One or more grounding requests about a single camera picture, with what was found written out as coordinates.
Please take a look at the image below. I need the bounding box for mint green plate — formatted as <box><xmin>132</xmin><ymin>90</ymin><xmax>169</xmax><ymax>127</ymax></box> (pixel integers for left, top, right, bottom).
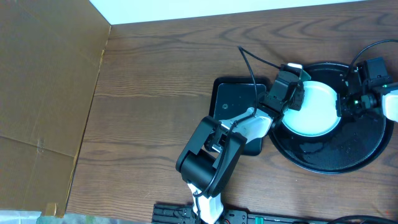
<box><xmin>282</xmin><ymin>81</ymin><xmax>341</xmax><ymax>137</ymax></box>

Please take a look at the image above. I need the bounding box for brown cardboard panel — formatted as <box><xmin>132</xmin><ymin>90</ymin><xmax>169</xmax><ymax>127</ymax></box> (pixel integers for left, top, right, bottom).
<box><xmin>1</xmin><ymin>0</ymin><xmax>111</xmax><ymax>217</ymax></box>

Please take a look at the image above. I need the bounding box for black rectangular water tray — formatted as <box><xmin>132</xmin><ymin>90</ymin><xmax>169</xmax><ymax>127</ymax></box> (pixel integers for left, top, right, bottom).
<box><xmin>209</xmin><ymin>77</ymin><xmax>270</xmax><ymax>156</ymax></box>

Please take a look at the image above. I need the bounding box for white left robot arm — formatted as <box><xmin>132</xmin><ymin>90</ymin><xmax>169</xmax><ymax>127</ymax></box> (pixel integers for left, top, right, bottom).
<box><xmin>175</xmin><ymin>67</ymin><xmax>311</xmax><ymax>223</ymax></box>

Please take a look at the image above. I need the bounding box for black round tray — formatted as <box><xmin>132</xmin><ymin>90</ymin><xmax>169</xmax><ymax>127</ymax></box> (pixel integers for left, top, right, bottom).
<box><xmin>268</xmin><ymin>62</ymin><xmax>394</xmax><ymax>174</ymax></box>

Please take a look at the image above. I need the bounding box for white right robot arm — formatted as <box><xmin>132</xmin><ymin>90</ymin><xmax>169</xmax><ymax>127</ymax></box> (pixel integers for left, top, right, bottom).
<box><xmin>336</xmin><ymin>82</ymin><xmax>397</xmax><ymax>122</ymax></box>

